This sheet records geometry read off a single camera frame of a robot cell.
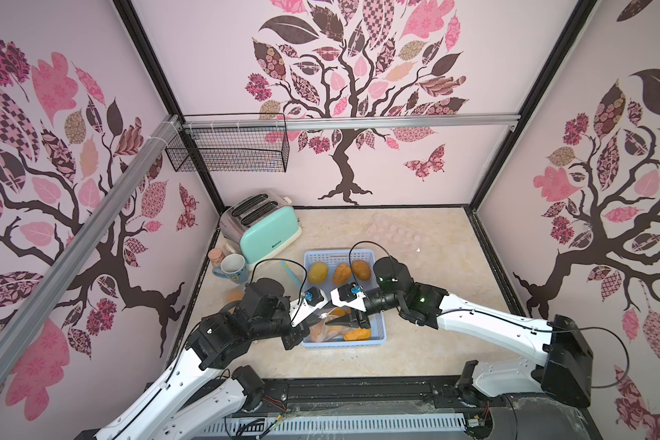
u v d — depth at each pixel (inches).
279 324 21.3
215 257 36.3
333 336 31.1
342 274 37.1
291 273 38.8
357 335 31.2
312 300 21.3
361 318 22.9
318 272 38.2
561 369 15.3
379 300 23.5
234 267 36.7
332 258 39.1
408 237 43.0
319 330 25.9
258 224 36.3
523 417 28.0
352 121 37.0
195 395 17.5
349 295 21.6
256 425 28.4
